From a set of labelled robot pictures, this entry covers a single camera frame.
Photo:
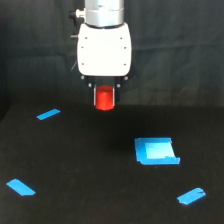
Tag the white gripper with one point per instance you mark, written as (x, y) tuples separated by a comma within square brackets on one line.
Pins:
[(103, 53)]

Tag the red hexagonal block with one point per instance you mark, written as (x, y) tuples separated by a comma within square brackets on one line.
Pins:
[(105, 98)]

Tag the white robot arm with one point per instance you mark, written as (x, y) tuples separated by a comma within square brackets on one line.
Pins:
[(101, 14)]

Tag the blue tape strip top left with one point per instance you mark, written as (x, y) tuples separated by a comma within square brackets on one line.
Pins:
[(48, 114)]

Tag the blue tape strip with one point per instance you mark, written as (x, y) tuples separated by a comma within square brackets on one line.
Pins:
[(48, 114), (191, 196), (20, 188)]

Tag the blue tape strip bottom left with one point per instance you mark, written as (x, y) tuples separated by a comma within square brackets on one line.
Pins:
[(20, 188)]

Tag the blue tape strip bottom right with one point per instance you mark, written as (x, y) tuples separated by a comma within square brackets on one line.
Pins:
[(191, 196)]

